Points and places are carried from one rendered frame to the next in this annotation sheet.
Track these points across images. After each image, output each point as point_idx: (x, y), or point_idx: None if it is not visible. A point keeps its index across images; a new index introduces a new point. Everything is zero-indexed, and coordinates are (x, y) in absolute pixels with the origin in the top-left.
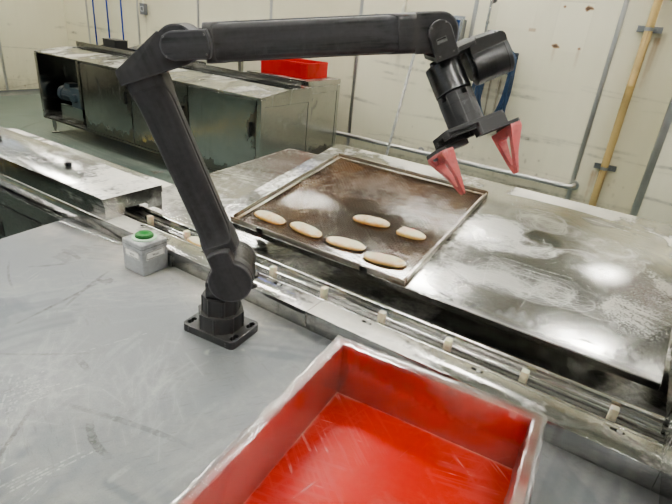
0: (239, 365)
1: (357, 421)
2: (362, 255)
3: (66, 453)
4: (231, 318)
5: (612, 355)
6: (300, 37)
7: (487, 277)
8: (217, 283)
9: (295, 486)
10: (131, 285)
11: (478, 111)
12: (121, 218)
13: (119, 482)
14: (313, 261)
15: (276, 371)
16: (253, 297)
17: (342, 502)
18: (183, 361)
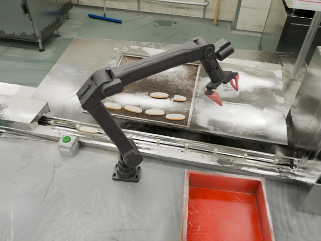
0: (145, 188)
1: (200, 195)
2: (164, 116)
3: None
4: (133, 170)
5: (270, 137)
6: (155, 68)
7: (218, 113)
8: (129, 162)
9: (195, 229)
10: (71, 164)
11: (223, 74)
12: (38, 127)
13: None
14: None
15: (160, 185)
16: None
17: (211, 228)
18: (123, 195)
